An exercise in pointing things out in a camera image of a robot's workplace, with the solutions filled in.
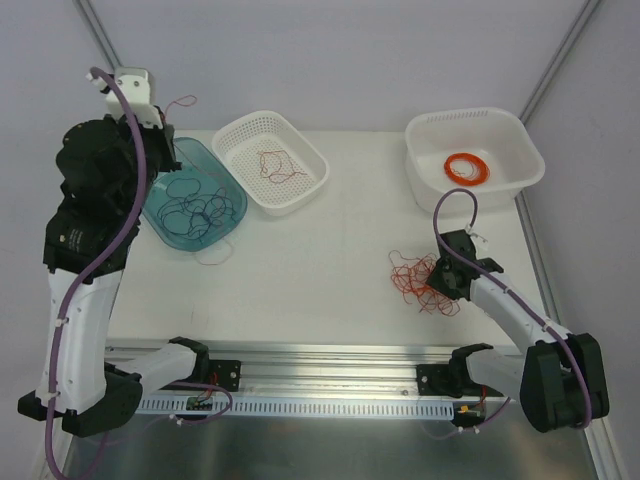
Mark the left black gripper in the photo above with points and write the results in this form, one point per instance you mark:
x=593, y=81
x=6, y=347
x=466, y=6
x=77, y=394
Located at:
x=167, y=147

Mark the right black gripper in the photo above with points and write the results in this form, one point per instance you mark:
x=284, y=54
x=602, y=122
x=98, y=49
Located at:
x=445, y=275

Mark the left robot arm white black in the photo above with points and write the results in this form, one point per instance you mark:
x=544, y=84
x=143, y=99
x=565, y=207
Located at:
x=87, y=243

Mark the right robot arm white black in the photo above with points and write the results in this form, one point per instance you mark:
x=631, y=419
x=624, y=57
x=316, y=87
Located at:
x=558, y=378

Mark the teal transparent plastic bin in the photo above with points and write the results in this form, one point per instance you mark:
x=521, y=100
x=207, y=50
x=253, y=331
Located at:
x=198, y=205

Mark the white perforated plastic basket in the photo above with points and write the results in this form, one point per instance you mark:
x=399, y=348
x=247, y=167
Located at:
x=279, y=169

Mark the white deep plastic tub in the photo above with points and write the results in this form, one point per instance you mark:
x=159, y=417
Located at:
x=493, y=135

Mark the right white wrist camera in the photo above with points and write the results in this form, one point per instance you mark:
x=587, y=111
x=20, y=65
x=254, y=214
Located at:
x=479, y=241

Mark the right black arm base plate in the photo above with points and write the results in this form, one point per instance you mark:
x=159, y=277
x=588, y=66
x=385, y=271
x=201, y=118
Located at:
x=441, y=379

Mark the left aluminium frame post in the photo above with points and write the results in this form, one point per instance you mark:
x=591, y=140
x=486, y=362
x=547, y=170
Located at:
x=98, y=33

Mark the aluminium frame post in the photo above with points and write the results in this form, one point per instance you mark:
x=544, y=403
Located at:
x=570, y=39
x=98, y=33

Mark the aluminium mounting rail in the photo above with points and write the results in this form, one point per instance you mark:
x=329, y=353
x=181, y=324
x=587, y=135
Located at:
x=328, y=371

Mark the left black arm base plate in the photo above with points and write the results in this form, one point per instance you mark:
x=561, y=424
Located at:
x=224, y=373

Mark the white slotted cable duct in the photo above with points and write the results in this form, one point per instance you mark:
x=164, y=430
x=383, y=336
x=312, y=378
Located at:
x=429, y=410

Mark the right aluminium frame post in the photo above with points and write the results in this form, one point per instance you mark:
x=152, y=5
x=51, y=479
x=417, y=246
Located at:
x=570, y=39

